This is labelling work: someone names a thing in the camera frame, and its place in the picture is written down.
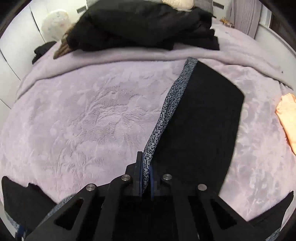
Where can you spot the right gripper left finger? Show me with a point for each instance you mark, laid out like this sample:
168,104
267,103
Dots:
107,212

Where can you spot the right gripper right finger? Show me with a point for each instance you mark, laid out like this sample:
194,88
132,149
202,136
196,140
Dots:
191,207

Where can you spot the black pants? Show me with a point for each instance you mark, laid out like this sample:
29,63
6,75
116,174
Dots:
198,122

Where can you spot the lavender plush blanket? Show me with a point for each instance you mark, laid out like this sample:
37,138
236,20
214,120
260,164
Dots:
82,118

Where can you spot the orange peach cloth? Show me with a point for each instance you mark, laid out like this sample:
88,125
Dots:
286,112

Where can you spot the brown knitted garment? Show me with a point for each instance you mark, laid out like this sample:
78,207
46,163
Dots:
64,47

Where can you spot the small black garment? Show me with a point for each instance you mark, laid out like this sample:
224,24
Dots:
41,50

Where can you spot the black clothes pile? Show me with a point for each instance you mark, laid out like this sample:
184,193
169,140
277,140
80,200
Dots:
119,24

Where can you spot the white floral bag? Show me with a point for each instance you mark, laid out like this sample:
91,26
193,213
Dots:
55,25

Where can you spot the mauve curtain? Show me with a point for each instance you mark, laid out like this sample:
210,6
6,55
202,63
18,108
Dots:
245,15

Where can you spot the round cream cushion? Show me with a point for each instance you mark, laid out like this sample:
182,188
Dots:
181,5

